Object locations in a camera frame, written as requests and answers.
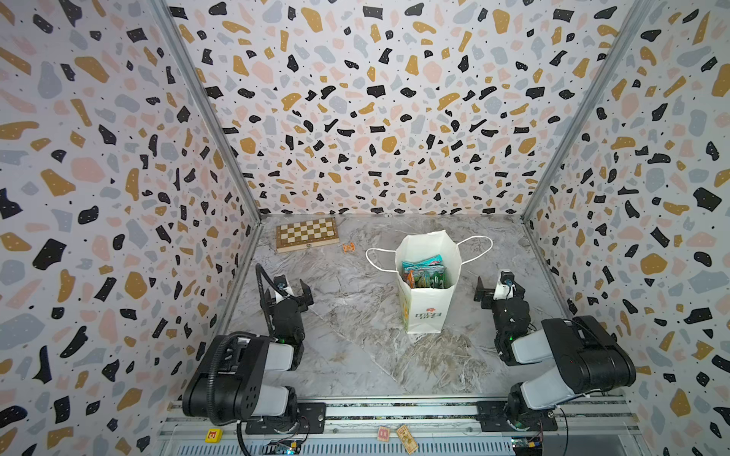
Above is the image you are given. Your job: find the teal Fox's candy bag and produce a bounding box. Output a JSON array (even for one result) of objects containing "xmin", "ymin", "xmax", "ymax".
[{"xmin": 402, "ymin": 255, "xmax": 443, "ymax": 273}]

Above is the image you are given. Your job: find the white paper bag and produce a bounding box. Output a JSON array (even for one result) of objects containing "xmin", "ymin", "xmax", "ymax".
[{"xmin": 365, "ymin": 230, "xmax": 494, "ymax": 334}]

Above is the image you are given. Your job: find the wooden chessboard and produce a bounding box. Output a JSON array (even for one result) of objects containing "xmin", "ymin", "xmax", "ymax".
[{"xmin": 275, "ymin": 218, "xmax": 340, "ymax": 253}]

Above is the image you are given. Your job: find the green Fox's candy bag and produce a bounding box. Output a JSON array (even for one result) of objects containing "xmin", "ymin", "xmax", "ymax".
[{"xmin": 422, "ymin": 265, "xmax": 448, "ymax": 289}]

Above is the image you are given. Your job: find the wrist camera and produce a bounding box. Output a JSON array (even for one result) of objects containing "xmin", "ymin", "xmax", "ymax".
[
  {"xmin": 273, "ymin": 275, "xmax": 294, "ymax": 303},
  {"xmin": 494, "ymin": 270, "xmax": 515, "ymax": 300}
]

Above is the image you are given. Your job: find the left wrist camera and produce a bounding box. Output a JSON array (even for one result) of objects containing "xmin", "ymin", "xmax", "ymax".
[{"xmin": 273, "ymin": 275, "xmax": 294, "ymax": 303}]

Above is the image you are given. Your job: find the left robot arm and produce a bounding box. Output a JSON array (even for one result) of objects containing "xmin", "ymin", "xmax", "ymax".
[{"xmin": 182, "ymin": 277, "xmax": 314, "ymax": 433}]

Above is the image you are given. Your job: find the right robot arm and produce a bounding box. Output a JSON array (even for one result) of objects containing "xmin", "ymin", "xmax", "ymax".
[{"xmin": 473, "ymin": 270, "xmax": 637, "ymax": 431}]

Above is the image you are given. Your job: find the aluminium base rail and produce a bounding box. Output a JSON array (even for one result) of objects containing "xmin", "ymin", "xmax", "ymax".
[{"xmin": 148, "ymin": 394, "xmax": 651, "ymax": 455}]

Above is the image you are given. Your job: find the tan wooden card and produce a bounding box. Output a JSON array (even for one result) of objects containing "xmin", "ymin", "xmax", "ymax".
[{"xmin": 397, "ymin": 425, "xmax": 418, "ymax": 455}]

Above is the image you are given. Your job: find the yellow letter block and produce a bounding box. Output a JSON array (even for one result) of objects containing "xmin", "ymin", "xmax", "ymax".
[{"xmin": 205, "ymin": 429, "xmax": 224, "ymax": 444}]

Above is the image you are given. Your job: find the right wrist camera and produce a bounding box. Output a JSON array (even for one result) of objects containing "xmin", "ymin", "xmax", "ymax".
[{"xmin": 494, "ymin": 270, "xmax": 515, "ymax": 300}]

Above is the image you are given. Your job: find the pink letter block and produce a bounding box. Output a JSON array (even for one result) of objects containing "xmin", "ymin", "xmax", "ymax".
[{"xmin": 376, "ymin": 427, "xmax": 391, "ymax": 443}]

